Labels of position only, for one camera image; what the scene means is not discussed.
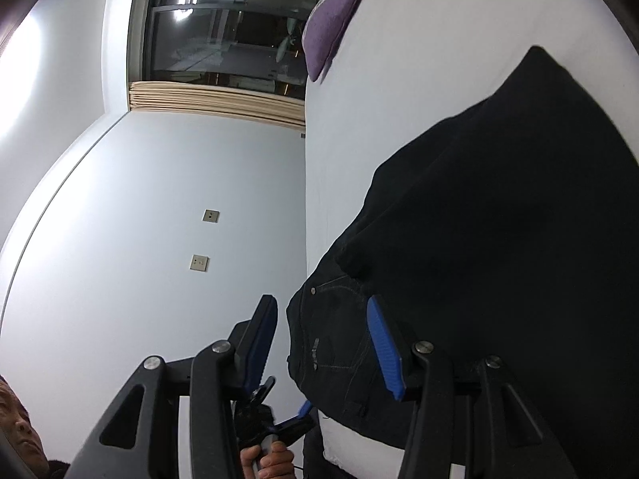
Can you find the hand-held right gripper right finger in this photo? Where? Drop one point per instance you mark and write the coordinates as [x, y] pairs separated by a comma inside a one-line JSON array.
[[384, 354]]

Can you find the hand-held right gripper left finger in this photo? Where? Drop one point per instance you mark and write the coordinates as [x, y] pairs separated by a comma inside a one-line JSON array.
[[259, 339]]

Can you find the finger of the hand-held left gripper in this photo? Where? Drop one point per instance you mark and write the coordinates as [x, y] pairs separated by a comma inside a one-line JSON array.
[[305, 409], [264, 391]]

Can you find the black pants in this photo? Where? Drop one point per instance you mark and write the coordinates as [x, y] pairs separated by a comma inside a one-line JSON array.
[[499, 209]]

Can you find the person's left hand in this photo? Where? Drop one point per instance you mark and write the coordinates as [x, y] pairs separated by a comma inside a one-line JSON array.
[[269, 464]]

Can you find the person's face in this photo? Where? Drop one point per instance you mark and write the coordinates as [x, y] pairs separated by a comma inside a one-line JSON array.
[[20, 429]]

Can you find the beige pleated curtain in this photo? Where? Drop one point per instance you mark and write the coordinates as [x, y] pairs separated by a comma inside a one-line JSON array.
[[214, 102]]

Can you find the bed with white sheet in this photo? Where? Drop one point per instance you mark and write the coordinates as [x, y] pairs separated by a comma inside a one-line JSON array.
[[424, 35]]

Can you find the purple cushion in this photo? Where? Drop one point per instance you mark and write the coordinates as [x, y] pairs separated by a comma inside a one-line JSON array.
[[329, 20]]

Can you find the beige wall socket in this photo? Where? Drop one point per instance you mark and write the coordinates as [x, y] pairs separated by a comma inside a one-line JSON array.
[[199, 262], [211, 215]]

